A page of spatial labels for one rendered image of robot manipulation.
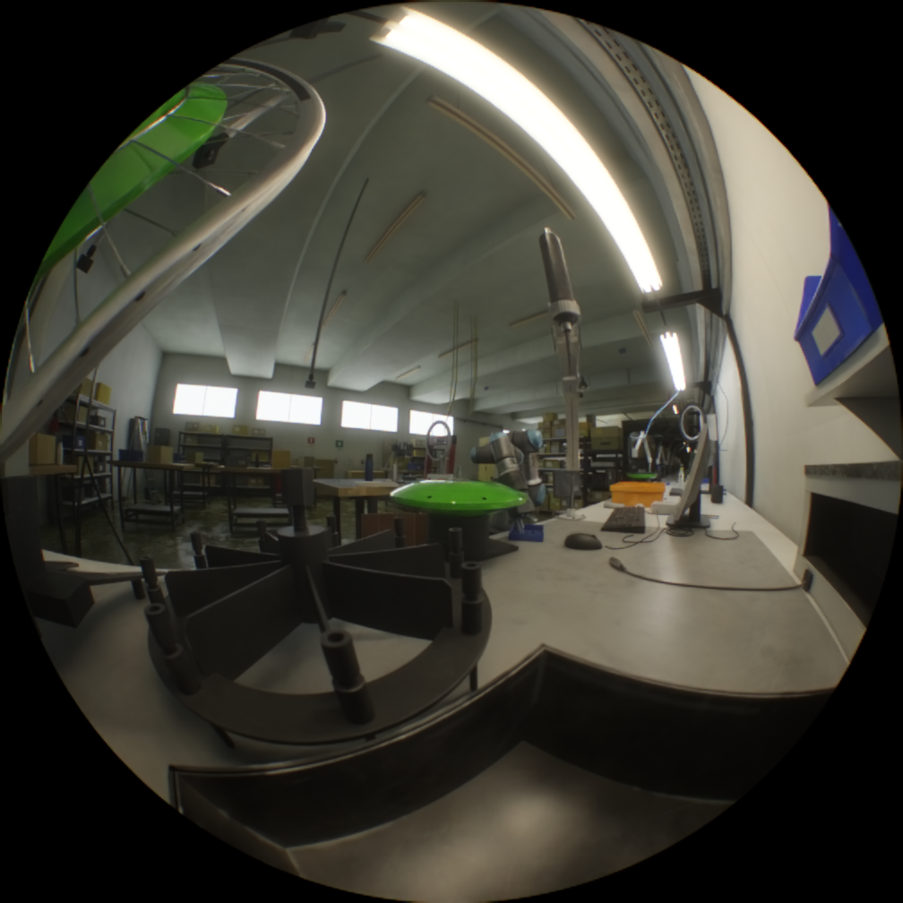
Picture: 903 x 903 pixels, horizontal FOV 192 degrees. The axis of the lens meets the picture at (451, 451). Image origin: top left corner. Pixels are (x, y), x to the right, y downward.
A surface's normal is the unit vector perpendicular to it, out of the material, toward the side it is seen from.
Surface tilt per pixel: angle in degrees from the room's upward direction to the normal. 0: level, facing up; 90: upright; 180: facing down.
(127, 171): 100
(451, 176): 180
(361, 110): 180
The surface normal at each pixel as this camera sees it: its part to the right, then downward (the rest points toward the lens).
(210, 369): 0.64, -0.03
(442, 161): -0.02, 1.00
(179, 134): 0.92, 0.03
